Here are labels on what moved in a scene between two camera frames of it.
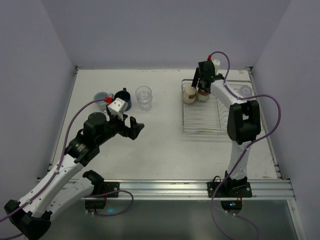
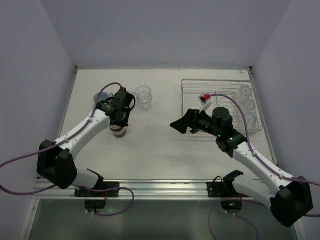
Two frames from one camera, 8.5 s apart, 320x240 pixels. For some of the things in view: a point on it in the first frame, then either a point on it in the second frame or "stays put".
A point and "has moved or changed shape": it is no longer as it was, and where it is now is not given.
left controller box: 95,204 stays put
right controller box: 231,205 stays put
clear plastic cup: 143,92 stays put
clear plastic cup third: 245,91 stays put
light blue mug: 100,95 stays put
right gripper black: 203,81 to 195,121
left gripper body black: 122,126 to 119,124
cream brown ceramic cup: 203,95 has moved or changed shape
